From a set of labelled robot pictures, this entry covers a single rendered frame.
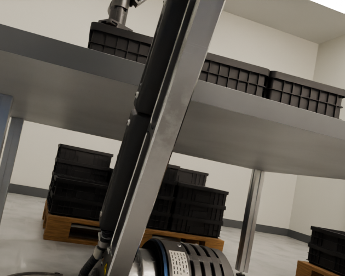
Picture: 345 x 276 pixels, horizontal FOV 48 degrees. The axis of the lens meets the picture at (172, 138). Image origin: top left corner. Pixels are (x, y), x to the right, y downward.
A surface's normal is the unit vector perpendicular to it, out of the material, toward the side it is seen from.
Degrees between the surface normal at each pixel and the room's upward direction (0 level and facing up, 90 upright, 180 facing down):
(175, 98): 115
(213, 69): 90
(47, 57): 90
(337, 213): 90
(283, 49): 90
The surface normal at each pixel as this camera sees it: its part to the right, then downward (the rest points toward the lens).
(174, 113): 0.21, 0.39
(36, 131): 0.33, -0.03
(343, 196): -0.93, -0.21
